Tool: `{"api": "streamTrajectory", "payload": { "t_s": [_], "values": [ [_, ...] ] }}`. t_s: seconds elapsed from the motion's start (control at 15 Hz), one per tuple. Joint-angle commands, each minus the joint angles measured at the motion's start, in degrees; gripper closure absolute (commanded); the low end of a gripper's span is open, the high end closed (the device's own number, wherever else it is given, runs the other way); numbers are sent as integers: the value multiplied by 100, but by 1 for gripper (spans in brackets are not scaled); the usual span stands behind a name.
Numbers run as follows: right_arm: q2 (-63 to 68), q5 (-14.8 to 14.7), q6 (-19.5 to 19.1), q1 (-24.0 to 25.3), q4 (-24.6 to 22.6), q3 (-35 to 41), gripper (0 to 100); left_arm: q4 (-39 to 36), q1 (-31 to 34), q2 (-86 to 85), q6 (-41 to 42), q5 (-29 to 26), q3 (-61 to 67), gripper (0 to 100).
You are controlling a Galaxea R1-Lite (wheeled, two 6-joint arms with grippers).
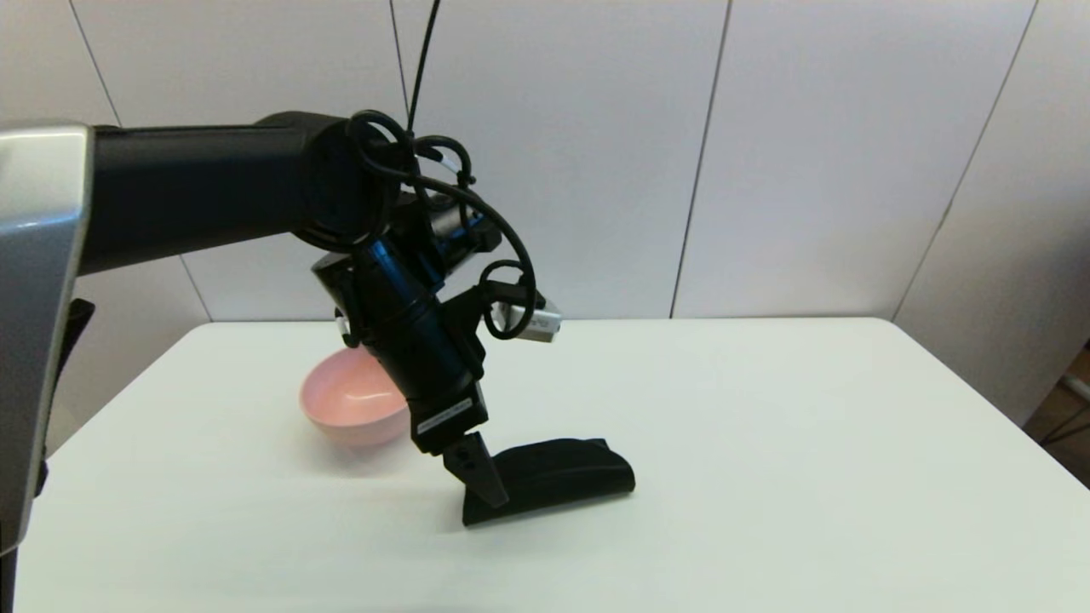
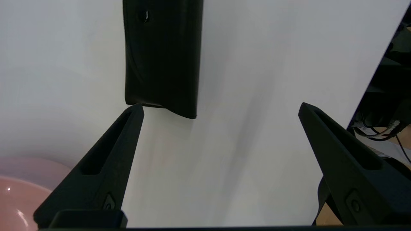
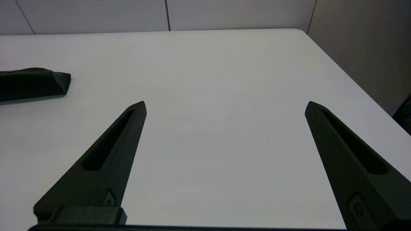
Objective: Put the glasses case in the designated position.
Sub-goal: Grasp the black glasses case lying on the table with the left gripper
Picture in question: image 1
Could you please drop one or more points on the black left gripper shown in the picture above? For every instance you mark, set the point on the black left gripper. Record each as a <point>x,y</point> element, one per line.
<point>443,383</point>

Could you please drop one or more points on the black cloth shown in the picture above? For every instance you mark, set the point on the black cloth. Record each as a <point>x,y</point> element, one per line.
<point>562,477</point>

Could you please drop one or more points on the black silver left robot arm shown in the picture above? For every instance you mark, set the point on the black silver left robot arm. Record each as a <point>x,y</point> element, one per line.
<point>196,187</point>

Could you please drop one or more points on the pink plastic bowl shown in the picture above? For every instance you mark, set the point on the pink plastic bowl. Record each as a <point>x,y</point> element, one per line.
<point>349,409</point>

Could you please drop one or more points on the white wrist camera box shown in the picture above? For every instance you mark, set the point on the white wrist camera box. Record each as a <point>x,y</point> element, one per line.
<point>536,323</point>

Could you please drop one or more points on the grey metal furniture frame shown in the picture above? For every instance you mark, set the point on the grey metal furniture frame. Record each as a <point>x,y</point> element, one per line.
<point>1075,390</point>

